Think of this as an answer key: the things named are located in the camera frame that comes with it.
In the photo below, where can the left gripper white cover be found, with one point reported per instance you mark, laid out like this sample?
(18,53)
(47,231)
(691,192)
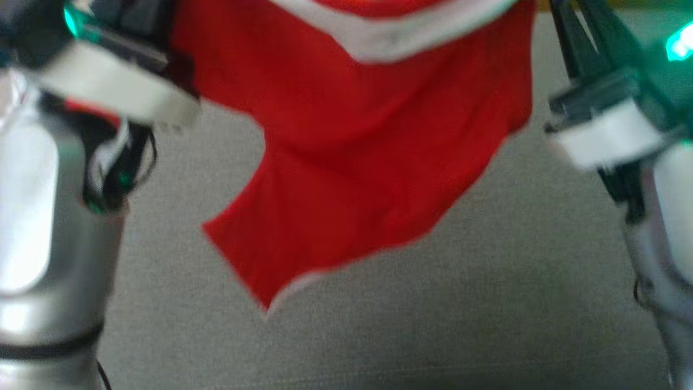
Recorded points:
(108,81)

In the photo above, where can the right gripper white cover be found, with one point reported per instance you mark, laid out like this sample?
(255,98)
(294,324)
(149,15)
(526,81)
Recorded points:
(612,130)

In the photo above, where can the red shorts with white trim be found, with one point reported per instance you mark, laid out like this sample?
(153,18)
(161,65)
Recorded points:
(352,162)

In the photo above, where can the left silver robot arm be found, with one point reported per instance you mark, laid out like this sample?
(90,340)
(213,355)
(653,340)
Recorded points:
(32,216)

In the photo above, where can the grey sofa seat cushion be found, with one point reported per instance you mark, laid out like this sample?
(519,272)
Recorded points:
(379,336)

